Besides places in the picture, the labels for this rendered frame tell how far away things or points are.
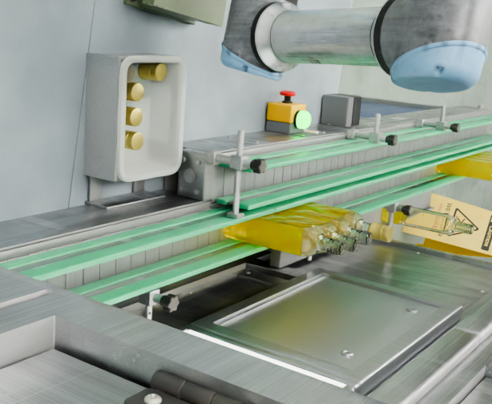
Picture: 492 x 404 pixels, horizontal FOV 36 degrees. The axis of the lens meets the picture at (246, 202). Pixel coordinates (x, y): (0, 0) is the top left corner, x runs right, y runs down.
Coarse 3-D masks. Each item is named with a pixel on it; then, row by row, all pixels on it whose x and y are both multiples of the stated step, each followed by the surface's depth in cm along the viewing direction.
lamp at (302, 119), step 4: (296, 112) 184; (300, 112) 184; (304, 112) 184; (308, 112) 184; (296, 116) 184; (300, 116) 183; (304, 116) 183; (308, 116) 184; (296, 120) 184; (300, 120) 183; (304, 120) 183; (308, 120) 184; (296, 124) 184; (300, 124) 183; (304, 124) 184; (308, 124) 184; (300, 128) 185; (304, 128) 185
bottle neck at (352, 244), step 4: (336, 236) 152; (340, 236) 152; (344, 236) 151; (348, 236) 151; (352, 236) 152; (344, 240) 151; (348, 240) 150; (352, 240) 150; (356, 240) 150; (348, 244) 150; (352, 244) 150; (356, 244) 152; (348, 248) 151; (352, 248) 150; (356, 248) 151
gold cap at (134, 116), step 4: (128, 108) 140; (132, 108) 139; (136, 108) 140; (128, 112) 139; (132, 112) 139; (136, 112) 140; (140, 112) 141; (128, 116) 139; (132, 116) 139; (136, 116) 140; (140, 116) 141; (128, 120) 139; (132, 120) 139; (136, 120) 140; (140, 120) 141; (128, 124) 140; (132, 124) 139; (136, 124) 140
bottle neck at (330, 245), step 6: (318, 240) 147; (324, 240) 147; (330, 240) 146; (336, 240) 146; (342, 240) 146; (318, 246) 147; (324, 246) 147; (330, 246) 146; (336, 246) 145; (342, 246) 147; (330, 252) 146; (336, 252) 146; (342, 252) 146
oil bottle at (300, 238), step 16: (240, 224) 155; (256, 224) 153; (272, 224) 151; (288, 224) 150; (304, 224) 150; (256, 240) 154; (272, 240) 151; (288, 240) 149; (304, 240) 147; (304, 256) 148
